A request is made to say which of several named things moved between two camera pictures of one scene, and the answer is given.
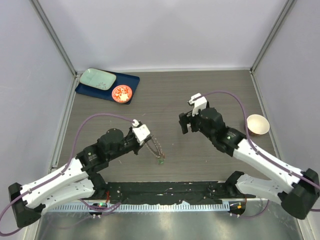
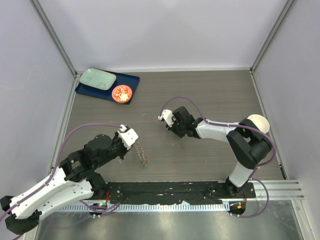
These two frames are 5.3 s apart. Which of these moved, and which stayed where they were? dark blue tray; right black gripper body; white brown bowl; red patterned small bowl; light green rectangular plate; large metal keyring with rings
Moved: right black gripper body; large metal keyring with rings
Stayed: white brown bowl; light green rectangular plate; dark blue tray; red patterned small bowl
